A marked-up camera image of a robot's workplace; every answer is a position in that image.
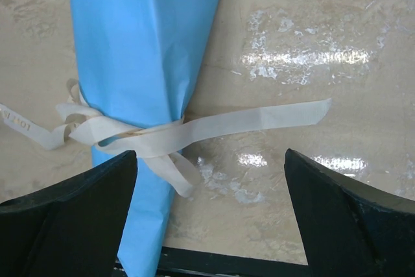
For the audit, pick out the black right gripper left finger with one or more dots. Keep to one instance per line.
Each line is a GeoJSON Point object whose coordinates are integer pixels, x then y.
{"type": "Point", "coordinates": [72, 228]}

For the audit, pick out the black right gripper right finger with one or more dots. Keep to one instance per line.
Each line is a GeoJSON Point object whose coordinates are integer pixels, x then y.
{"type": "Point", "coordinates": [349, 228]}

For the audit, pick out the cream printed ribbon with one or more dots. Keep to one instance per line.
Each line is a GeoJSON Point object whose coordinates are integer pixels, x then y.
{"type": "Point", "coordinates": [159, 146]}

